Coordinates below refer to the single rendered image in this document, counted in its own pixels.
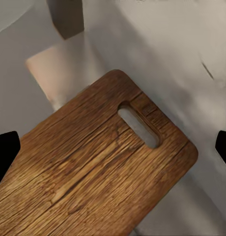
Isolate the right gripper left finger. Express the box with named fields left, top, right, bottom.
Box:
left=0, top=131, right=21, bottom=182

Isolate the cutting board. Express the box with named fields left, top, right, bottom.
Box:
left=0, top=69, right=199, bottom=236

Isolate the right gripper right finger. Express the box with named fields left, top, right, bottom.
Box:
left=215, top=131, right=226, bottom=163

